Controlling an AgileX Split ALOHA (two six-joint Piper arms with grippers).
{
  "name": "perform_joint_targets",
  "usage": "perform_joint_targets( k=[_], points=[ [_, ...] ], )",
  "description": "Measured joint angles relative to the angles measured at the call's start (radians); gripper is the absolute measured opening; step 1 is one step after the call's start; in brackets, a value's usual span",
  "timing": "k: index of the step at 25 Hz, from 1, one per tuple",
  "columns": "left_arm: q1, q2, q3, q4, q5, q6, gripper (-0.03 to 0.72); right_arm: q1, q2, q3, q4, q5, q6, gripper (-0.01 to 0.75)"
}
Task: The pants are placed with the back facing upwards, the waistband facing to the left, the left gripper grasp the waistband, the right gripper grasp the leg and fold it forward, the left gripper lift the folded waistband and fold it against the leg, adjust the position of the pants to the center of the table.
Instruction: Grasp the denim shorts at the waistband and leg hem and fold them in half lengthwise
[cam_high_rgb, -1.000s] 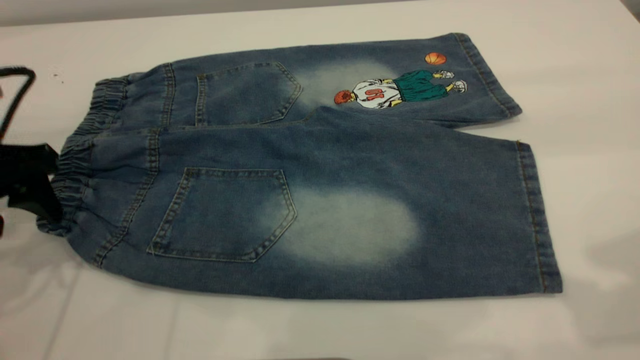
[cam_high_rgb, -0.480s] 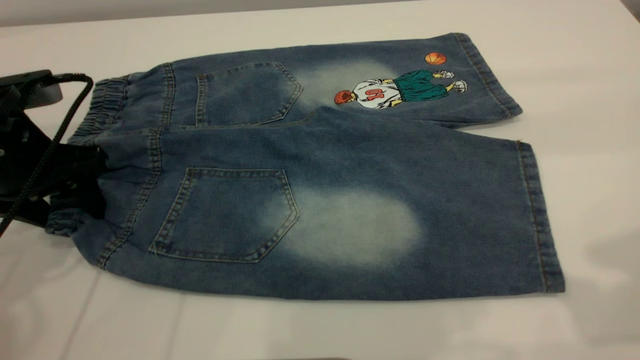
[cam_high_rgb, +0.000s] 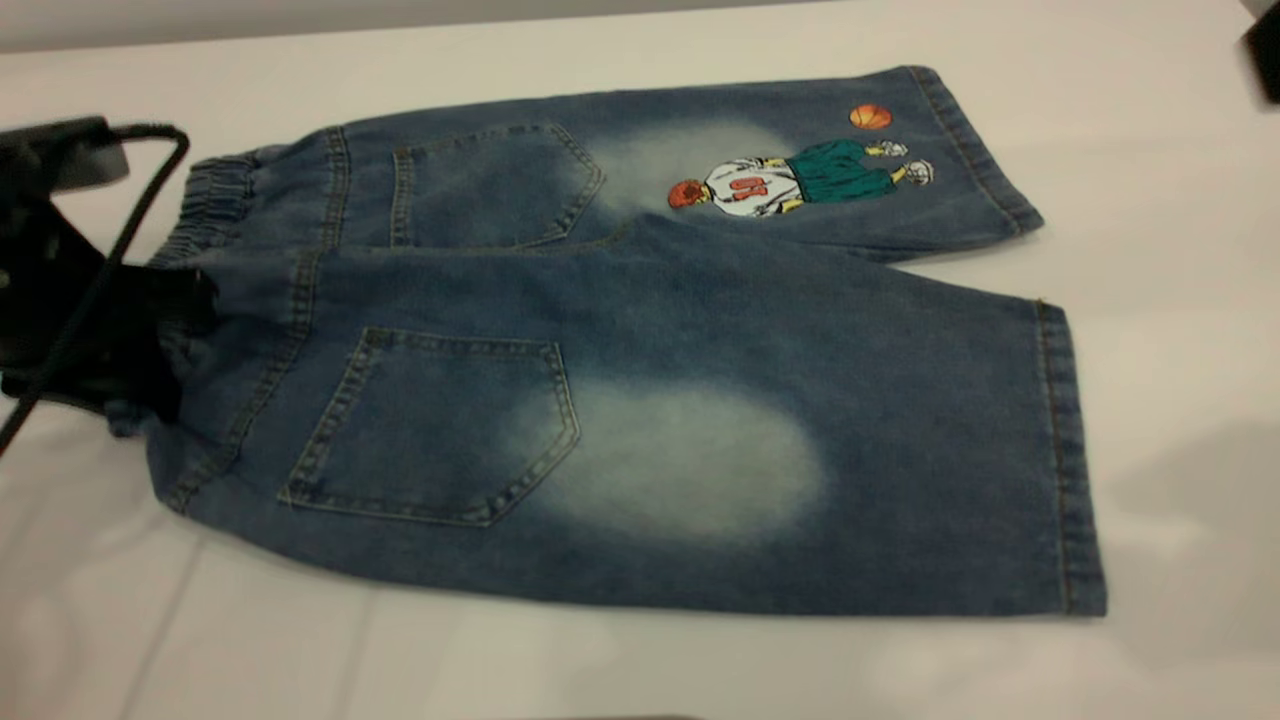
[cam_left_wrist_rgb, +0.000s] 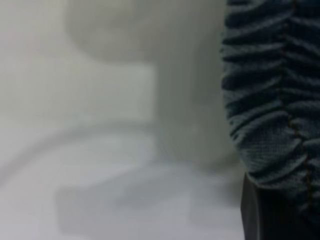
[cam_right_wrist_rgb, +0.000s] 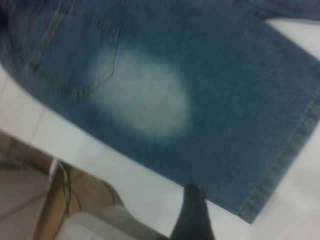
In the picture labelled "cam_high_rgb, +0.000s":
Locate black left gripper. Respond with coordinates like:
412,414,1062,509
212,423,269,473
0,190,218,421

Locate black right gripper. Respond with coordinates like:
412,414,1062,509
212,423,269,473
1243,8,1280,105

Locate blue denim pants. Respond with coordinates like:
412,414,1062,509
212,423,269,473
108,65,1108,618

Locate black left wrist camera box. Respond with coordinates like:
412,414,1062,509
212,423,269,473
0,117,132,194

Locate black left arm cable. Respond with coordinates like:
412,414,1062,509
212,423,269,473
0,122,192,457

